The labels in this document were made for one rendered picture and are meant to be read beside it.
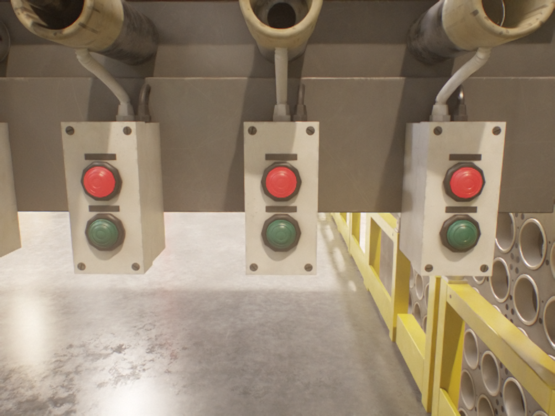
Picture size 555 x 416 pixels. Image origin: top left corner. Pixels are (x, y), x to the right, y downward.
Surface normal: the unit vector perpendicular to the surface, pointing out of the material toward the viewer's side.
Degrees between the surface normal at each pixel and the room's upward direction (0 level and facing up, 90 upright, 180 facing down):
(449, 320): 90
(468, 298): 0
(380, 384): 0
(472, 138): 90
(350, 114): 90
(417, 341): 0
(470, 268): 90
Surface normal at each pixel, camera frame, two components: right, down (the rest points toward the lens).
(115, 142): -0.01, 0.19
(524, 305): -0.01, -0.44
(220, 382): 0.00, -0.98
